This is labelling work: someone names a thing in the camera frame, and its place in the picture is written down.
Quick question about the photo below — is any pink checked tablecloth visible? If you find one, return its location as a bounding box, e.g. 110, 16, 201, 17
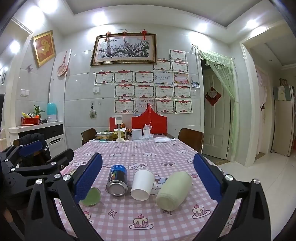
53, 138, 242, 241

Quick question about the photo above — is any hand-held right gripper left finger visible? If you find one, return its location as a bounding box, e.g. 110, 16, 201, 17
23, 152, 103, 241

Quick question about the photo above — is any group of wall certificates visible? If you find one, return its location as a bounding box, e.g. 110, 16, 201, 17
94, 49, 193, 114

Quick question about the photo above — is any potted green plant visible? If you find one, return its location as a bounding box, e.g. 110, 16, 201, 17
32, 105, 46, 118

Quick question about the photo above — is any white and black cabinet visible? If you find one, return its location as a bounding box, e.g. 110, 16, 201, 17
8, 120, 65, 152

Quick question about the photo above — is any red framed picture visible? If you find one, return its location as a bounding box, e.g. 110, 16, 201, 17
32, 30, 56, 68

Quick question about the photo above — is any red planter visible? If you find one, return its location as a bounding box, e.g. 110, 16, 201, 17
21, 112, 40, 126

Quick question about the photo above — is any white cube box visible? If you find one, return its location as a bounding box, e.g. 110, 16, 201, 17
131, 128, 143, 140

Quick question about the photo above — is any pink round fan ornament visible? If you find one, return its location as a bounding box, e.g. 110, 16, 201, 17
57, 50, 69, 76

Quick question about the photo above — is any white door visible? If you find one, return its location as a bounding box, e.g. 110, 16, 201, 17
203, 69, 232, 160

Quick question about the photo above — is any blue metal can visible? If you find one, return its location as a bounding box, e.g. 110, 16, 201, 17
106, 164, 129, 197

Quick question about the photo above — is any black jacket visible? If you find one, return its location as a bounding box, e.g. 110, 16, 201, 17
17, 133, 53, 166

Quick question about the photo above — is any brown wooden chair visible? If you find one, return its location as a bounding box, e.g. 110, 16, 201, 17
178, 128, 204, 153
81, 128, 98, 146

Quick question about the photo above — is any white desk lamp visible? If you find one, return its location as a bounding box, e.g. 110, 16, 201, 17
115, 116, 125, 142

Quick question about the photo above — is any framed blossom painting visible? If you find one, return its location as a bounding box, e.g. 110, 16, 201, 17
90, 33, 158, 67

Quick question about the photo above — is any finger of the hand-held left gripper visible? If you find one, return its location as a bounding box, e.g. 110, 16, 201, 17
6, 148, 75, 186
0, 140, 44, 172

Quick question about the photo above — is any cream ribbed cup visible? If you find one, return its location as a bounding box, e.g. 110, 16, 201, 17
155, 171, 193, 211

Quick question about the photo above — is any pink door curtain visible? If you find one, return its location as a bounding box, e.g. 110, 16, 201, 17
254, 64, 271, 131

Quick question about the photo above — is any white paper cup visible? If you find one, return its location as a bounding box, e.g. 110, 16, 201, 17
131, 169, 156, 201

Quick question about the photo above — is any hanging round ornament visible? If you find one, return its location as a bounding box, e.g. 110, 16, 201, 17
89, 103, 99, 120

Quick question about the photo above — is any red diamond door decoration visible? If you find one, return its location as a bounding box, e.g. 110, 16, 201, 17
205, 86, 222, 106

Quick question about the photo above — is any green lace curtain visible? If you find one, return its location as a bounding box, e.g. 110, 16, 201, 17
192, 45, 240, 153

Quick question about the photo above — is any blue and white humidifier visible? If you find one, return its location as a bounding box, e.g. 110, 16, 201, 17
47, 103, 58, 122

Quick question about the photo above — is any green cup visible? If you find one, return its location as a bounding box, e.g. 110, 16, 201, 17
80, 186, 102, 207

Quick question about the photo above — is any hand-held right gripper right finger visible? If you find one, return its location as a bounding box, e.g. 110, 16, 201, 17
193, 153, 270, 241

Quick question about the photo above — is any tray of food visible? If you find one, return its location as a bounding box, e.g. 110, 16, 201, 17
94, 130, 128, 141

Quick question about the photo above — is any white refrigerator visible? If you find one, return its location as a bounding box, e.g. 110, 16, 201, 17
271, 85, 296, 157

